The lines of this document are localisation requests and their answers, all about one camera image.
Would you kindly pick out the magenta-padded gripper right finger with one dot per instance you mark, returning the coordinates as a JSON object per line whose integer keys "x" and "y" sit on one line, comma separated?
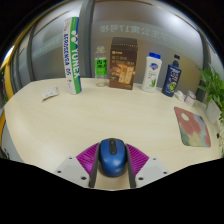
{"x": 144, "y": 164}

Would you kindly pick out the brown snack box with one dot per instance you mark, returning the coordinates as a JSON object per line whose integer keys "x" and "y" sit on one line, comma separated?
{"x": 123, "y": 63}

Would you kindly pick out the blue computer mouse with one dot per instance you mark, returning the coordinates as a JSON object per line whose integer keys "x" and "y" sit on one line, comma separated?
{"x": 112, "y": 156}

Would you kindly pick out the small white lidded jar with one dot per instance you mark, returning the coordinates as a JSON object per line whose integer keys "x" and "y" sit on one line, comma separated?
{"x": 190, "y": 98}

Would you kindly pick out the white body wash bottle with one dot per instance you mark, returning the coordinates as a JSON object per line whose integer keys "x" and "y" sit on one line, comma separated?
{"x": 151, "y": 72}

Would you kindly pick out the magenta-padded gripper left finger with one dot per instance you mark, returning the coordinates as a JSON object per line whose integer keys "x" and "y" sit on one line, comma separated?
{"x": 81, "y": 161}

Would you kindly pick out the floral print mouse pad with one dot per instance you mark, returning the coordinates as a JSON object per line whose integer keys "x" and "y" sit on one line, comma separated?
{"x": 192, "y": 127}

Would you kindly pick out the small white patterned packet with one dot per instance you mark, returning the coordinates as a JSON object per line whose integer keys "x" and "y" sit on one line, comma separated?
{"x": 50, "y": 92}

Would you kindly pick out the clear green-label drink bottle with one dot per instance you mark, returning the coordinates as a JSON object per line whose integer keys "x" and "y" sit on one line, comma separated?
{"x": 101, "y": 66}

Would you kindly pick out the dark blue pump bottle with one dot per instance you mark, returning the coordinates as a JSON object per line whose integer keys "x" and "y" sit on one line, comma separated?
{"x": 172, "y": 77}

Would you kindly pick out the crumpled white tissue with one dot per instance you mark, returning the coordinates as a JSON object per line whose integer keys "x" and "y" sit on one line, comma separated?
{"x": 179, "y": 95}

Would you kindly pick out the white green shuttlecock tube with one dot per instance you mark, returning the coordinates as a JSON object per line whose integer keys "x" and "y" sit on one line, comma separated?
{"x": 73, "y": 55}

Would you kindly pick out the potted green plant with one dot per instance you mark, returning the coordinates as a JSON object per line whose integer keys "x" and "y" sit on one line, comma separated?
{"x": 213, "y": 90}

